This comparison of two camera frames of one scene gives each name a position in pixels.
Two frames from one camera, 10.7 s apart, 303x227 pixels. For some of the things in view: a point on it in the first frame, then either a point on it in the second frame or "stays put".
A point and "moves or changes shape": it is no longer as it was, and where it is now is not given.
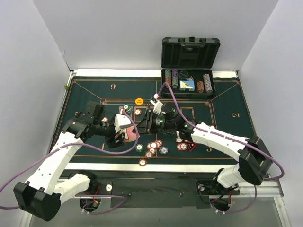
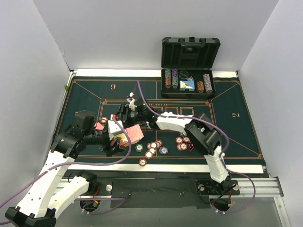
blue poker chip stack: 163,150 stays put
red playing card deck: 132,136 moves or changes shape
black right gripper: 148,123 → 124,113
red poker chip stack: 152,146 stays put
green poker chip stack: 139,148 stays put
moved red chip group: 182,144 stays put
